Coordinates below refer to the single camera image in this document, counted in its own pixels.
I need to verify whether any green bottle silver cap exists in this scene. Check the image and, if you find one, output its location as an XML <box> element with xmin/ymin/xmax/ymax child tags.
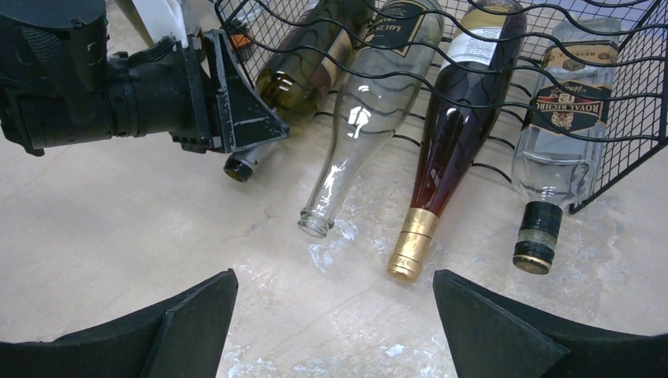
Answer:
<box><xmin>223</xmin><ymin>0</ymin><xmax>377</xmax><ymax>184</ymax></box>

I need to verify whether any dark bottle lower far right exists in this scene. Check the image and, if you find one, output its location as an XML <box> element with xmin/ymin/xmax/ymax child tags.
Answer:
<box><xmin>511</xmin><ymin>17</ymin><xmax>622</xmax><ymax>275</ymax></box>

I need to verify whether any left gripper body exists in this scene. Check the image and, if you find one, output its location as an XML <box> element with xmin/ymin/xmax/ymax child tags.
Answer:
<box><xmin>106</xmin><ymin>37</ymin><xmax>222</xmax><ymax>154</ymax></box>

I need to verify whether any red bottle gold cap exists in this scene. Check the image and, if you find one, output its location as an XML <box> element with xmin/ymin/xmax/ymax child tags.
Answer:
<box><xmin>387</xmin><ymin>1</ymin><xmax>527</xmax><ymax>282</ymax></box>

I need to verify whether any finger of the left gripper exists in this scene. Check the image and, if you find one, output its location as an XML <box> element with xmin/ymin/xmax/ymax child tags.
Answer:
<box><xmin>203</xmin><ymin>29</ymin><xmax>290</xmax><ymax>154</ymax></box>

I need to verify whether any clear slim empty bottle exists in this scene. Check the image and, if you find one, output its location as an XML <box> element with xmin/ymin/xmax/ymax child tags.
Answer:
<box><xmin>298</xmin><ymin>1</ymin><xmax>444</xmax><ymax>239</ymax></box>

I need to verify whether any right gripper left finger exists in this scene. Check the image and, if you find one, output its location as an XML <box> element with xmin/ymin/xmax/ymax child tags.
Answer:
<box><xmin>1</xmin><ymin>269</ymin><xmax>239</xmax><ymax>377</ymax></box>

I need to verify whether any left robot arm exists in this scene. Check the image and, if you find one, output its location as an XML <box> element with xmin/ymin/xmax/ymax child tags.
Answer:
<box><xmin>1</xmin><ymin>1</ymin><xmax>290</xmax><ymax>157</ymax></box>

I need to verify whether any orange hex key set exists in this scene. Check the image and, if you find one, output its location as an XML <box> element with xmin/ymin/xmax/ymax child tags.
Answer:
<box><xmin>227</xmin><ymin>19</ymin><xmax>255</xmax><ymax>62</ymax></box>

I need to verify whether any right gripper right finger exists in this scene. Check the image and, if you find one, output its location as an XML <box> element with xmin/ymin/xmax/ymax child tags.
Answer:
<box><xmin>432</xmin><ymin>269</ymin><xmax>667</xmax><ymax>377</ymax></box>

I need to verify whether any black wire wine rack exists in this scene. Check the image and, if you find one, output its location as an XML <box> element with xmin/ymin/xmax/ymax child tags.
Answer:
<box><xmin>213</xmin><ymin>0</ymin><xmax>668</xmax><ymax>215</ymax></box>

